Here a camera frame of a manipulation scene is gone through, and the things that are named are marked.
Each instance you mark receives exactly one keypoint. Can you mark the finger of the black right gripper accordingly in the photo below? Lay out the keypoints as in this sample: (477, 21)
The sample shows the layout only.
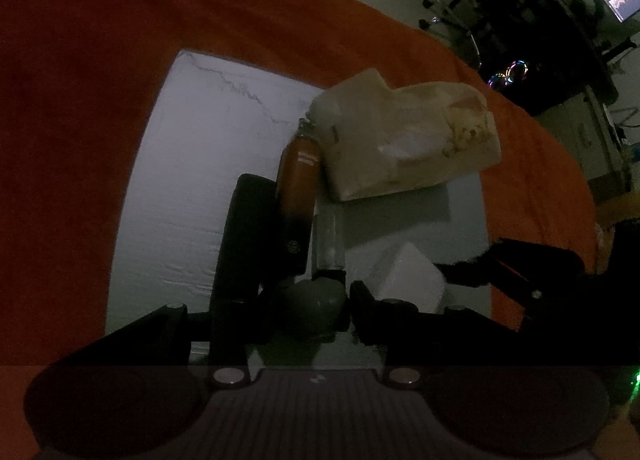
(465, 272)

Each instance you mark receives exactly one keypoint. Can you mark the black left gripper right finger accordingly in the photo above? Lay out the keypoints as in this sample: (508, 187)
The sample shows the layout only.
(483, 382)

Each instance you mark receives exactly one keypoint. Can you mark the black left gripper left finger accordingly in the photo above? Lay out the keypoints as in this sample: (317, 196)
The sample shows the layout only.
(147, 382)

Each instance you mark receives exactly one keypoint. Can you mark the clear glitter tube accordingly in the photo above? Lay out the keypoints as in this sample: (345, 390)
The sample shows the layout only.
(328, 240)

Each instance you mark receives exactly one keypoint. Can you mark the brown small bottle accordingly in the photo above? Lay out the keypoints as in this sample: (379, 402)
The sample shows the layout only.
(298, 174)

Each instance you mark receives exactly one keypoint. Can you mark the white small box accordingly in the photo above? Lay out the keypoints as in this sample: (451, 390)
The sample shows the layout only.
(404, 273)

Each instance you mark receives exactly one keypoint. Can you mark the rgb lit computer case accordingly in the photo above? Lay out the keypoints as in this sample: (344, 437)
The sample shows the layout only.
(515, 73)

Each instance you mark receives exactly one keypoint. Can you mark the black office chair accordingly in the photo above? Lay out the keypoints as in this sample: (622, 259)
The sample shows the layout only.
(455, 23)

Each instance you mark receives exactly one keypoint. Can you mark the white paper sheet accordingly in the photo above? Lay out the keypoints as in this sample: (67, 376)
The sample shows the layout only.
(215, 120)

